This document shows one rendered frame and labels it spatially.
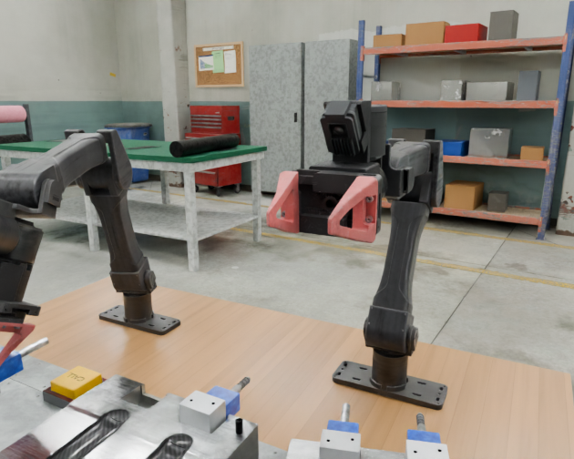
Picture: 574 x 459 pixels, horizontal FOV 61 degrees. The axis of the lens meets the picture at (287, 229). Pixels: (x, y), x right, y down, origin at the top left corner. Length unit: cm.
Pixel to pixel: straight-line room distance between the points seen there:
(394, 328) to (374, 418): 15
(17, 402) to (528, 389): 90
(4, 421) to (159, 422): 33
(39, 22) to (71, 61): 67
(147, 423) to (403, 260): 48
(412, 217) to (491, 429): 36
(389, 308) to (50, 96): 765
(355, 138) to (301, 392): 53
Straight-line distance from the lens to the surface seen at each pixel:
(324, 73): 619
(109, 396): 79
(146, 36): 855
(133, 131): 811
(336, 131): 54
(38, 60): 820
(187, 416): 70
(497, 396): 98
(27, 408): 98
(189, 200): 378
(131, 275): 112
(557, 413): 98
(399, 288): 86
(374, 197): 50
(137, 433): 71
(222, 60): 744
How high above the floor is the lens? 130
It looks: 15 degrees down
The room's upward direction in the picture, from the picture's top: straight up
